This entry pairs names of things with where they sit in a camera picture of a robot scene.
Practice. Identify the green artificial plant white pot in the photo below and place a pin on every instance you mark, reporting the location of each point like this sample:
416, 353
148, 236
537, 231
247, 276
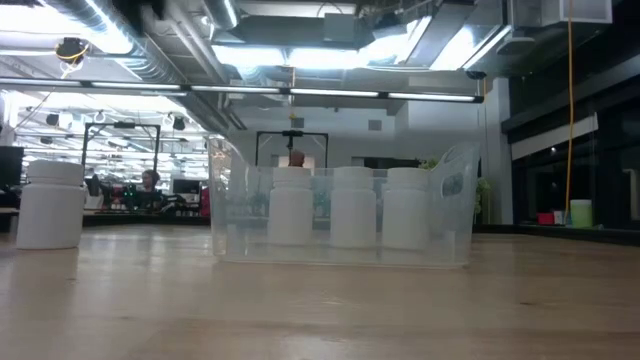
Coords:
483, 192

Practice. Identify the black metal station frame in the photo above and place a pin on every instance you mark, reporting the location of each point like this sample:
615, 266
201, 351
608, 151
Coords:
120, 125
292, 133

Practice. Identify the clear plastic basket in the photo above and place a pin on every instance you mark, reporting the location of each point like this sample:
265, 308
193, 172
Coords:
250, 240

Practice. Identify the black computer monitor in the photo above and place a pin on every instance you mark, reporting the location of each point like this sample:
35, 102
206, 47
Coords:
11, 167
186, 186

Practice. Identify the green plastic container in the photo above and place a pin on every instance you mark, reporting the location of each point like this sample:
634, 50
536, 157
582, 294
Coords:
581, 213

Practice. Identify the red box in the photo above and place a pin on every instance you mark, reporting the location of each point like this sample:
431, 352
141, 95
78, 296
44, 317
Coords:
545, 218

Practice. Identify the person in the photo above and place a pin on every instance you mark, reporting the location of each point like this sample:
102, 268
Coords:
150, 182

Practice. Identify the white pill bottle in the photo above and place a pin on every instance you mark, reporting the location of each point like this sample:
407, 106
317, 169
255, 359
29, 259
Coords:
290, 210
406, 210
353, 210
50, 210

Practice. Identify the white and blue box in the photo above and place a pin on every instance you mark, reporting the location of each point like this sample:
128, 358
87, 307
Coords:
558, 216

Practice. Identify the LED light bar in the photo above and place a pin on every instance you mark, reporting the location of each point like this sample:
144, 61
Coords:
235, 89

